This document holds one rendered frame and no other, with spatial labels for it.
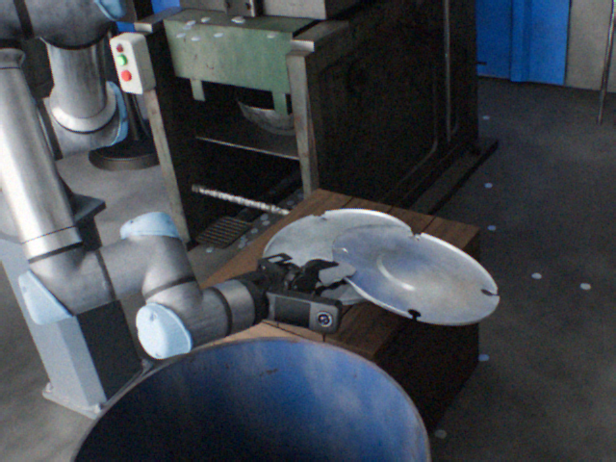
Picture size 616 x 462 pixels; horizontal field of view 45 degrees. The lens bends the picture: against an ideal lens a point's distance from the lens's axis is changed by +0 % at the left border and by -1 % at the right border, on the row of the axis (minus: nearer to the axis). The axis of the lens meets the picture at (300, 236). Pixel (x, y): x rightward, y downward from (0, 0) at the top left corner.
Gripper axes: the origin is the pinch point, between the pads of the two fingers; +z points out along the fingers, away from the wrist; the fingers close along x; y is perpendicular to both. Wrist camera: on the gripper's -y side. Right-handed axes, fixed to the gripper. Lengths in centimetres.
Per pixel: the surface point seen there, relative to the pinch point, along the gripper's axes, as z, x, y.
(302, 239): 10.5, 5.1, 24.4
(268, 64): 28, -21, 60
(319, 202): 22.6, 3.0, 33.8
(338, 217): 20.0, 2.7, 25.0
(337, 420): -14.1, 13.4, -13.4
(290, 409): -17.7, 13.8, -7.2
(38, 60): 41, 8, 231
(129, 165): 40, 31, 152
